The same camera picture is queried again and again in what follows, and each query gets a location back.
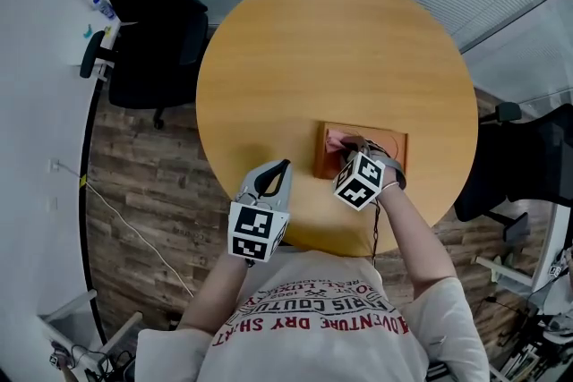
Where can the clear plastic water bottle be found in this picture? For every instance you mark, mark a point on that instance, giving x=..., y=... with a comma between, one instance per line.
x=104, y=7

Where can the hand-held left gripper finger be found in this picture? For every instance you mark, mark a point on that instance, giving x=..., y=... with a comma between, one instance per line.
x=279, y=180
x=267, y=181

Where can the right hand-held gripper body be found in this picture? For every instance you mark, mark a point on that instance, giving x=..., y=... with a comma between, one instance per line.
x=360, y=181

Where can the pink cloth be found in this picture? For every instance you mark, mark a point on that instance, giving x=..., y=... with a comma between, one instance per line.
x=336, y=142

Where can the brown wooden box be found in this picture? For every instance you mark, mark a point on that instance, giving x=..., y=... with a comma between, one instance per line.
x=327, y=161

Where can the black mesh office chair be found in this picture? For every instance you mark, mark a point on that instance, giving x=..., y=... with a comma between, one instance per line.
x=524, y=161

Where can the person's left forearm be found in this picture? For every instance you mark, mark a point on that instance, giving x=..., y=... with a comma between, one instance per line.
x=215, y=295

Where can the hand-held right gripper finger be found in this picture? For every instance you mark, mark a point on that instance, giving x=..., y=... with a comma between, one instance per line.
x=354, y=146

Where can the white printed shirt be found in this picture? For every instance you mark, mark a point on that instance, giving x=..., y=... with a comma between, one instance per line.
x=322, y=326

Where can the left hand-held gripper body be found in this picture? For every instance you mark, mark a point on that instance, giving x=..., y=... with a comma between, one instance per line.
x=257, y=232

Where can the white curved desk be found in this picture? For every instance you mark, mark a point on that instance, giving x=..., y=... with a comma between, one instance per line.
x=40, y=103

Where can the small teal object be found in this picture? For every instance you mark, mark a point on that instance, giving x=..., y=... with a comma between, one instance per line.
x=88, y=31

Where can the person's right forearm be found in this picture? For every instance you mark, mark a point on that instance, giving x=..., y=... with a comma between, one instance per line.
x=412, y=237

